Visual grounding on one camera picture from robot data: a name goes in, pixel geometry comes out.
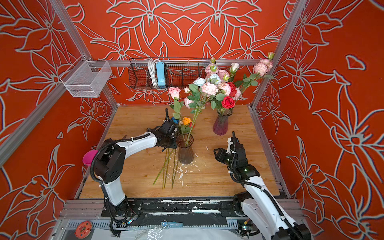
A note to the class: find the pink rose bunch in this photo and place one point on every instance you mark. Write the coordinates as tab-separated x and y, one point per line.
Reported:
200	94

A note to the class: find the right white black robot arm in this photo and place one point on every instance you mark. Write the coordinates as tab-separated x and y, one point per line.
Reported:
257	203

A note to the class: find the red rose stem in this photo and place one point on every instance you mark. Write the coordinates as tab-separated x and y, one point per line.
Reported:
233	89
223	107

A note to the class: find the pink double rose stem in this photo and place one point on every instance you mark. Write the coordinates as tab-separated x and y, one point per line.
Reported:
215	75

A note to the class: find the black wire wall basket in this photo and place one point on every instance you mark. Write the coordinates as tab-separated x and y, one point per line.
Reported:
180	72

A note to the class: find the purple ribbed glass vase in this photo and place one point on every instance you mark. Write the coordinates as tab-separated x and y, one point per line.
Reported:
220	126

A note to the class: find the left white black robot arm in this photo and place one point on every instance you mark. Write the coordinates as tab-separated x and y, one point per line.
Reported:
107	165

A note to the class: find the light blue box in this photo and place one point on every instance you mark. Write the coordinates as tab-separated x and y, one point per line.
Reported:
160	67

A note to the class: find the single pink rose stem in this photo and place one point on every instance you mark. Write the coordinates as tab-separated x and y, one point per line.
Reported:
174	93

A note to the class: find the brown ribbed glass vase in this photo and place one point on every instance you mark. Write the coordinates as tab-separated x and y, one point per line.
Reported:
185	152

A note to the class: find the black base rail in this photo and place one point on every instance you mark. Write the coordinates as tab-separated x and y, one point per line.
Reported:
210	211

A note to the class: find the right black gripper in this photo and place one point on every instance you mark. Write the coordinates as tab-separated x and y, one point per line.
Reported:
221	154

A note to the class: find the blue rose stem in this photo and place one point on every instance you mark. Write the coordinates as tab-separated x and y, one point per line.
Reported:
163	172

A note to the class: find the orange rose stem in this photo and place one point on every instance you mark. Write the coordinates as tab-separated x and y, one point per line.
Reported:
188	123

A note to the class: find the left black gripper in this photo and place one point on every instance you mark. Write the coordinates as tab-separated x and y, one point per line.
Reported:
174	145

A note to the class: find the small magenta rose stem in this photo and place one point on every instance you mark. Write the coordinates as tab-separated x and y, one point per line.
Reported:
183	154

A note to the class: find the large pink peony stem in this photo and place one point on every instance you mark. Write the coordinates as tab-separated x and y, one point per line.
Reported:
224	88

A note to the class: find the clear plastic wall bin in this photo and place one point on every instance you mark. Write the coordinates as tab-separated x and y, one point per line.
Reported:
86	79

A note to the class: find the pink plastic cup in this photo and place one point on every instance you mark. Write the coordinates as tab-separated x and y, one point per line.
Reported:
89	157

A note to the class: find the white pink rose stem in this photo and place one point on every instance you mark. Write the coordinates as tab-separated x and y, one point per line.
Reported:
233	71

